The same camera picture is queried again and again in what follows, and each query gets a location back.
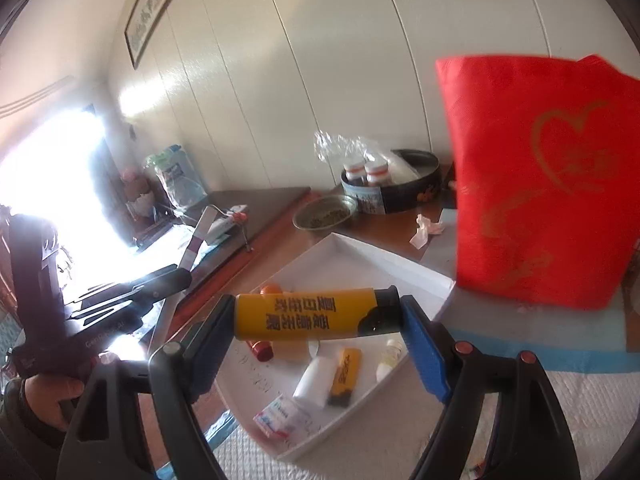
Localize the clear plastic bag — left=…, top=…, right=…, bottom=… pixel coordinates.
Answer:
left=314, top=130, right=396, bottom=171

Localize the shallow metal bowl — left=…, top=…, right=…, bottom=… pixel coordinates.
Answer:
left=292, top=194, right=358, bottom=233

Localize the small clear bottle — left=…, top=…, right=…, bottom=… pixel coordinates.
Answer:
left=376, top=339, right=405, bottom=382

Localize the small bottle white cap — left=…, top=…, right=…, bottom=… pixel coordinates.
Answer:
left=365, top=160, right=390, bottom=187
left=344, top=158, right=368, bottom=186

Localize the round black tin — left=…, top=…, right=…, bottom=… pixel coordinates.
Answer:
left=341, top=148, right=443, bottom=215

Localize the clear water jug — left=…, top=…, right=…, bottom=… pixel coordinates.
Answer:
left=146, top=145, right=208, bottom=211

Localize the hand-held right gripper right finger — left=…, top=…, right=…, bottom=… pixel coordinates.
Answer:
left=397, top=294, right=583, bottom=480

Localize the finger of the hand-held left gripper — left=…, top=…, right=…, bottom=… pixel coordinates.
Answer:
left=65, top=287, right=151, bottom=328
left=127, top=265, right=194, bottom=311

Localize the white shallow tray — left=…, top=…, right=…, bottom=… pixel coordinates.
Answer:
left=212, top=231, right=457, bottom=462

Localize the crumpled tissue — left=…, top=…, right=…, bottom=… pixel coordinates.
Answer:
left=409, top=214, right=447, bottom=250

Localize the small red capped item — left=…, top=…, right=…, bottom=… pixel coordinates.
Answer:
left=245, top=340, right=275, bottom=362

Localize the white rounded container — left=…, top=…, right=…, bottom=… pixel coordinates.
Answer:
left=292, top=355, right=341, bottom=407

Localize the large yellow tube black cap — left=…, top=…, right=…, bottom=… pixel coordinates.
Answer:
left=234, top=286, right=402, bottom=345

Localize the small yellow tube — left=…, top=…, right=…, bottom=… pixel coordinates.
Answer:
left=327, top=349, right=363, bottom=407

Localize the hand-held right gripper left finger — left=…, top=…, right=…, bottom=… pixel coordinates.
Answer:
left=56, top=294, right=236, bottom=480

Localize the framed wall picture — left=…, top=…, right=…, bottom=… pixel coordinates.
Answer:
left=124, top=0, right=177, bottom=70

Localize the person's left forearm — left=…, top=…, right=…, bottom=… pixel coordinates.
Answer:
left=0, top=377, right=66, bottom=466

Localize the person's left hand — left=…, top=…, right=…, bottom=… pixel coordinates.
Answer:
left=22, top=374, right=86, bottom=431

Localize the white quilted pad blue edge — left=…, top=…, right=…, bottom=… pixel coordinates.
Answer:
left=155, top=305, right=640, bottom=480

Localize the red fabric bag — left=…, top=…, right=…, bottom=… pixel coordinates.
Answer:
left=434, top=53, right=640, bottom=311

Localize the white medicine box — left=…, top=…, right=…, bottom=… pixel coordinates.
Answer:
left=252, top=394, right=308, bottom=441

